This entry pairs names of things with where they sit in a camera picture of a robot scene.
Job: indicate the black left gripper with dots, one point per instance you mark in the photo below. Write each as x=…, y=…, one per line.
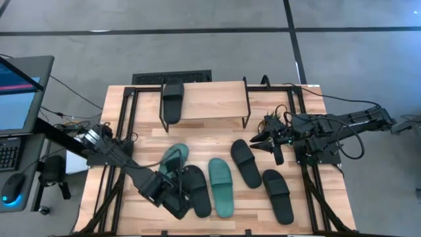
x=158, y=191

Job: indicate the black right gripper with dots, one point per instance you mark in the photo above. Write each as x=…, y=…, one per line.
x=283, y=135

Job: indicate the black rubber slide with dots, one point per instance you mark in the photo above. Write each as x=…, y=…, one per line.
x=278, y=197
x=200, y=197
x=173, y=105
x=246, y=164

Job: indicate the teal rubber slide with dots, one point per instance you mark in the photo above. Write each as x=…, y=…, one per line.
x=177, y=149
x=222, y=191

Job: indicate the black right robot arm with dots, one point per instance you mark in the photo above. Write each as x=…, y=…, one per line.
x=345, y=121

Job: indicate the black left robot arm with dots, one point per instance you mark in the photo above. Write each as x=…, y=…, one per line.
x=131, y=168

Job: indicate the white box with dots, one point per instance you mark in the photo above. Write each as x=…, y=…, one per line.
x=75, y=164

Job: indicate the black floor grille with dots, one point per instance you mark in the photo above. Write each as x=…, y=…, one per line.
x=148, y=77

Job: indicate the black bag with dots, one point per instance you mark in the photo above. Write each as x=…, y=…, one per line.
x=52, y=169

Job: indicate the black caster wheel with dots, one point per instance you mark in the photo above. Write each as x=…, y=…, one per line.
x=44, y=210

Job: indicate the grey desk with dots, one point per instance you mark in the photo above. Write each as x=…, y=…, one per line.
x=33, y=184

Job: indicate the black computer mouse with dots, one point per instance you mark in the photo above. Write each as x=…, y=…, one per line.
x=13, y=187

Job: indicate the grey monitor with blue screen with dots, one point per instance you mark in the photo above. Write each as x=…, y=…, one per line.
x=39, y=98

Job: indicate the black keyboard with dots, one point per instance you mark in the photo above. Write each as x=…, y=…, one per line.
x=10, y=154

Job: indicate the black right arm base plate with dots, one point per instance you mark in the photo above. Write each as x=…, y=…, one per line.
x=332, y=159

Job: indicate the wooden shelf with black frame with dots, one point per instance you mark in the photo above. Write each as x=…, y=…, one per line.
x=213, y=98

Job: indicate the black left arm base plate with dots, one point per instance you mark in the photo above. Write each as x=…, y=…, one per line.
x=95, y=161

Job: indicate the black aluminium table frame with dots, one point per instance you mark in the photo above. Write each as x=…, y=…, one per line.
x=144, y=89

